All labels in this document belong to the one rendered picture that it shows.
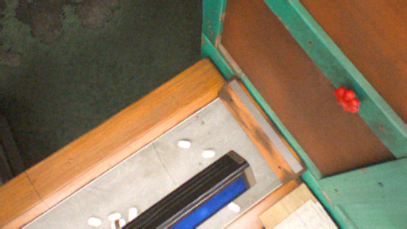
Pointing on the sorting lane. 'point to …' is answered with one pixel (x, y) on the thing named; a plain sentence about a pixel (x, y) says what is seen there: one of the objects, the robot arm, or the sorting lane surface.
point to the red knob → (346, 98)
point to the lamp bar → (199, 196)
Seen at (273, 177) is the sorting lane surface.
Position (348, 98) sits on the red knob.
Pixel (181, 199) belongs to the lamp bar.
